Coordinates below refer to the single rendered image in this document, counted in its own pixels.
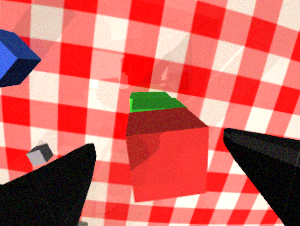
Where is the green block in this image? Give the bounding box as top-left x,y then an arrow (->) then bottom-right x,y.
131,98 -> 188,112
130,92 -> 172,112

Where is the small grey cube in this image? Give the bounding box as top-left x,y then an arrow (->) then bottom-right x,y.
26,143 -> 54,167

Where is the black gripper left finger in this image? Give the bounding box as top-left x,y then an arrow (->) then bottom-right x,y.
0,142 -> 97,226

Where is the red block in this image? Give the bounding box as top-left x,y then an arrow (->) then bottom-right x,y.
125,107 -> 209,203

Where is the blue block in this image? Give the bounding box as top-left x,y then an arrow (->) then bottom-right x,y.
0,29 -> 41,88

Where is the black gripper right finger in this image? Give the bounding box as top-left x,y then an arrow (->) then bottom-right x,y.
222,128 -> 300,226

